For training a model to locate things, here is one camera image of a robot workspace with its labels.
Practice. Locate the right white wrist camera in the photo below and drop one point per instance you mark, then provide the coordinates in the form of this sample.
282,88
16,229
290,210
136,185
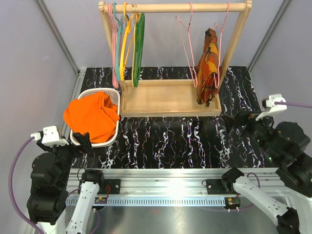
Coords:
273,105

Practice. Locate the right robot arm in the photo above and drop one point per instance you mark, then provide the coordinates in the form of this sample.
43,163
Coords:
284,147

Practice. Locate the aluminium mounting rail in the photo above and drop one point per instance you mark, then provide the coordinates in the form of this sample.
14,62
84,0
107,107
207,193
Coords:
180,187

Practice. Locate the wooden tray base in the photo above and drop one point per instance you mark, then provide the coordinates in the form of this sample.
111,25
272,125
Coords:
164,98

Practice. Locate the wooden clothes rack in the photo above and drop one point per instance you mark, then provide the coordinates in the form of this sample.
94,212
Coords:
242,8

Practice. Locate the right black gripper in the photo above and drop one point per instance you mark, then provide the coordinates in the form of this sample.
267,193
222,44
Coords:
245,117

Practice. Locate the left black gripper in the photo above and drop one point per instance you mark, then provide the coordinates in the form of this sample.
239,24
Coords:
83,139

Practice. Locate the yellow plastic hanger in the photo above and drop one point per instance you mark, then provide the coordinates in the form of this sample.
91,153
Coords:
124,54

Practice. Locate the camouflage orange trousers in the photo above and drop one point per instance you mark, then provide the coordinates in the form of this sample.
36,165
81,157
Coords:
207,69

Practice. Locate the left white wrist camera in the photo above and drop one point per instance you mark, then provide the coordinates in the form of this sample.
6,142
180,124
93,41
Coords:
50,137

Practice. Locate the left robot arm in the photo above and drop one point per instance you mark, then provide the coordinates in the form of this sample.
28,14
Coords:
50,174

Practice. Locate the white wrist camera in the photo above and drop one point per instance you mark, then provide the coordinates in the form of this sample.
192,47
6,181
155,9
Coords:
273,105
50,137

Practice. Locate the teal plastic hanger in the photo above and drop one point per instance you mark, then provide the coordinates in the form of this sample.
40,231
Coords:
119,33

